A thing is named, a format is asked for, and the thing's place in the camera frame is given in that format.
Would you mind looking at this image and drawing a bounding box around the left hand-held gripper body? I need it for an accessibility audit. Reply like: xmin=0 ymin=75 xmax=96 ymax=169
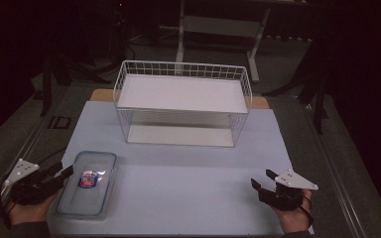
xmin=4 ymin=158 xmax=64 ymax=206

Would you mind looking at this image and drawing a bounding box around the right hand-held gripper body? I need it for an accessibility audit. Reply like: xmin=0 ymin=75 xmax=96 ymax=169
xmin=258 ymin=169 xmax=319 ymax=211

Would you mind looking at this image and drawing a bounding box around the clear plastic container blue rim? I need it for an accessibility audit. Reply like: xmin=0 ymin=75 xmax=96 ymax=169
xmin=55 ymin=151 xmax=118 ymax=221

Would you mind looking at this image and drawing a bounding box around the person's left hand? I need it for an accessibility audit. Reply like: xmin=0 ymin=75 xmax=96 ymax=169
xmin=7 ymin=192 xmax=60 ymax=227

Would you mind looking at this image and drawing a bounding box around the person's right hand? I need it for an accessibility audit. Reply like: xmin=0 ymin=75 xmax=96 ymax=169
xmin=272 ymin=200 xmax=314 ymax=234

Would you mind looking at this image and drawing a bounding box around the small colourful packet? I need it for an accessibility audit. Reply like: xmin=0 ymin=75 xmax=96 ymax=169
xmin=77 ymin=169 xmax=108 ymax=189

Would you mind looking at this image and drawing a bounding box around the black floor plate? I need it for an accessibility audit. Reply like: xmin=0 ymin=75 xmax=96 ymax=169
xmin=47 ymin=115 xmax=72 ymax=130

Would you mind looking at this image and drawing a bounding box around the light blue table mat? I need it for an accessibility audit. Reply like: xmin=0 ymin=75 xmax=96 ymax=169
xmin=46 ymin=100 xmax=316 ymax=237

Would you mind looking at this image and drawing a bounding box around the black metal stand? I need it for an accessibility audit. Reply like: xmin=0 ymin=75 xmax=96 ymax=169
xmin=39 ymin=49 xmax=114 ymax=117
xmin=262 ymin=33 xmax=332 ymax=136

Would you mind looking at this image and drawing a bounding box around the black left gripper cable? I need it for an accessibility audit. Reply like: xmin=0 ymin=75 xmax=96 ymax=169
xmin=0 ymin=179 xmax=15 ymax=230

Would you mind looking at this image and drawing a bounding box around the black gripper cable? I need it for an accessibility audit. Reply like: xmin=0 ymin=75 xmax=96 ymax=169
xmin=0 ymin=179 xmax=15 ymax=230
xmin=299 ymin=194 xmax=316 ymax=230

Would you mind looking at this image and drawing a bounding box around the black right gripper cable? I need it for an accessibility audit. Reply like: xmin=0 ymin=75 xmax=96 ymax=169
xmin=299 ymin=194 xmax=316 ymax=230

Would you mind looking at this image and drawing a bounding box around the white wire shelf rack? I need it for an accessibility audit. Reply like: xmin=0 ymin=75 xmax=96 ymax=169
xmin=112 ymin=59 xmax=253 ymax=149

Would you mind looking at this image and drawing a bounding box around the white metal desk frame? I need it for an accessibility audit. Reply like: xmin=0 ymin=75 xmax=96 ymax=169
xmin=174 ymin=0 xmax=273 ymax=83

